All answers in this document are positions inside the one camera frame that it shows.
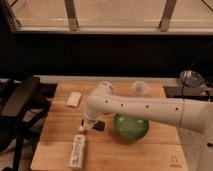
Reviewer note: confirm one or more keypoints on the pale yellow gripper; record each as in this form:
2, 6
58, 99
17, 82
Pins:
87, 125

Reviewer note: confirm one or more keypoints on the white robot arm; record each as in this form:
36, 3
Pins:
189, 114

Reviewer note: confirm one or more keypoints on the white sponge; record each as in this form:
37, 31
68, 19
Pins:
74, 99

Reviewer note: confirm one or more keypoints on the white squeeze bottle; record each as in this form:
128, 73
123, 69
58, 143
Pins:
77, 153

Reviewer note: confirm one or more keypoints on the green bowl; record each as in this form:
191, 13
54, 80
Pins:
130, 128

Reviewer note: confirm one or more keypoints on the clear plastic cup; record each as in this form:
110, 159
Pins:
140, 88

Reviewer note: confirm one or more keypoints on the round blue-grey dish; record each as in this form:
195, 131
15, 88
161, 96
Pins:
191, 78

